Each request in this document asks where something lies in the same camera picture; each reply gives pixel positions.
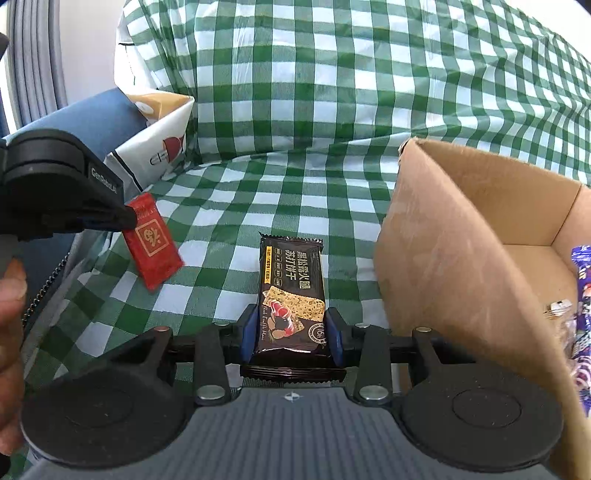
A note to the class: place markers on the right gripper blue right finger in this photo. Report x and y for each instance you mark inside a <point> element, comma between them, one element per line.
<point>333,333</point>

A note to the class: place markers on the small red snack packet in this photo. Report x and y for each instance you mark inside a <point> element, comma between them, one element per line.
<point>150,244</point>

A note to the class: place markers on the left hand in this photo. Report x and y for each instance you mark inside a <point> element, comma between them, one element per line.
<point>13,298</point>

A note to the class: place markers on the green white checkered cloth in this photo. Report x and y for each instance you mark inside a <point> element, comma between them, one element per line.
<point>300,112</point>

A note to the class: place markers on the purple milk candy bar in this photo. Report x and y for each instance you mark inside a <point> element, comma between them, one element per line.
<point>580,355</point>

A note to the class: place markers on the clear bag twisted crackers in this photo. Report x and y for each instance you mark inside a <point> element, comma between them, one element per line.
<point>563,320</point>

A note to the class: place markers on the dark brown cracker packet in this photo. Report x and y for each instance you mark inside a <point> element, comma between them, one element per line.
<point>291,344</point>

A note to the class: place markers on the blue sofa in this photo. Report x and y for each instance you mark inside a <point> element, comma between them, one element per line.
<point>101,123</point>

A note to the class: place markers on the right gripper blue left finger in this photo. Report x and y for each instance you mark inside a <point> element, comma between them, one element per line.
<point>249,324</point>

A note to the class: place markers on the brown cardboard box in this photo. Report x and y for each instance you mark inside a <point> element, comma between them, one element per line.
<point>477,246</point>

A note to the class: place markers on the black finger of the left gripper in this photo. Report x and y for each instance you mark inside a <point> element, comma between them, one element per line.
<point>105,217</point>

